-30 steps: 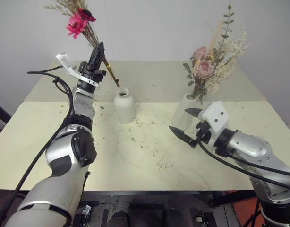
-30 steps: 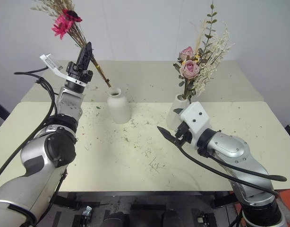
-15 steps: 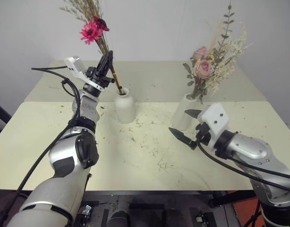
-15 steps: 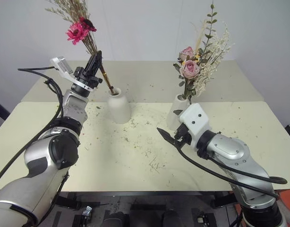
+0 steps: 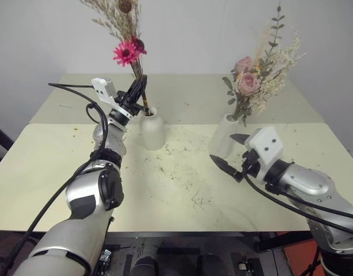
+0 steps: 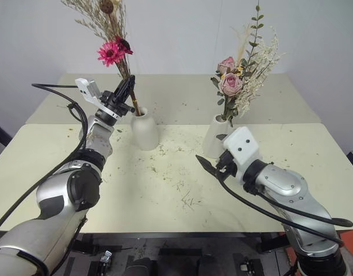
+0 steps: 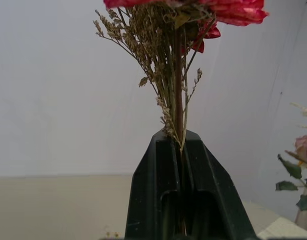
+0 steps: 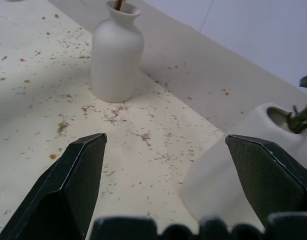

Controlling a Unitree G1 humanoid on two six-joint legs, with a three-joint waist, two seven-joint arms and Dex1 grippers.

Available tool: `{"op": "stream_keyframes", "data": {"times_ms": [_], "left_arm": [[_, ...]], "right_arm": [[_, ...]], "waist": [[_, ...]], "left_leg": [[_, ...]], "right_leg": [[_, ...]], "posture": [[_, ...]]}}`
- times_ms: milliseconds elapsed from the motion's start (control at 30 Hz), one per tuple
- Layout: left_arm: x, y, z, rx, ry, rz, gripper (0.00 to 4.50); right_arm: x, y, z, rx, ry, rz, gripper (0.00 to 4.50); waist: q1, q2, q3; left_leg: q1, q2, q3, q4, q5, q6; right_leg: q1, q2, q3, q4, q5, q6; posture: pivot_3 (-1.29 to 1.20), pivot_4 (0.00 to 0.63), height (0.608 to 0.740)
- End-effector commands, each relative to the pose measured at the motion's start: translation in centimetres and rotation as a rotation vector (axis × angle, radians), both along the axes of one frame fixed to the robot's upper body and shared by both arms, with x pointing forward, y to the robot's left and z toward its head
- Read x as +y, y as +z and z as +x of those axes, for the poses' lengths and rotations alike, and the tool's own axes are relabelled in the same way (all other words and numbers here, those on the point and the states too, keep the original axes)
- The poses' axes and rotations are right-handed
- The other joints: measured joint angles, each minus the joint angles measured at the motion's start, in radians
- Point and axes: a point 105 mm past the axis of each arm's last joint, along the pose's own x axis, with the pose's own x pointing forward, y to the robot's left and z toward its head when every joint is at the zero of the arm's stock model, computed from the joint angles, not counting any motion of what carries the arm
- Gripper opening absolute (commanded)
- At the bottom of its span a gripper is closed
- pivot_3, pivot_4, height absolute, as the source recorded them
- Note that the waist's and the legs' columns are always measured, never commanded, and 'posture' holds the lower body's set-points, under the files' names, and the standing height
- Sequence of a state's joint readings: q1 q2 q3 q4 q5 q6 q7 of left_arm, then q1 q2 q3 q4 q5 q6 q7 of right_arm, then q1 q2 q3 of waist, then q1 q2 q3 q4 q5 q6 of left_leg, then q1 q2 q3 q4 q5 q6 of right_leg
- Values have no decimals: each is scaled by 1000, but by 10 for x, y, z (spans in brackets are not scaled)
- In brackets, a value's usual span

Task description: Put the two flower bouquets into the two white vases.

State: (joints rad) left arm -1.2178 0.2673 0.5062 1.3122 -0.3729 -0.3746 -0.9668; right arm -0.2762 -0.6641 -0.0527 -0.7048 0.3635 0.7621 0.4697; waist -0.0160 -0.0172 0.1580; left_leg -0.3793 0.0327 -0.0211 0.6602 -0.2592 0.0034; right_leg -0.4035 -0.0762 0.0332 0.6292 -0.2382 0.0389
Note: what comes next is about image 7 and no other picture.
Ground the pink rose bouquet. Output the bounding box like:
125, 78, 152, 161
275, 101, 307, 212

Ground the white ribbed vase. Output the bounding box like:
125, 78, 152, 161
294, 186, 307, 232

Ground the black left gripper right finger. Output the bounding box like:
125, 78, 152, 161
180, 129, 257, 240

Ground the red rose bouquet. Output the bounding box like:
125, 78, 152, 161
92, 0, 270, 240

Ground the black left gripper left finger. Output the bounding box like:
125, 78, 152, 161
124, 129, 182, 240

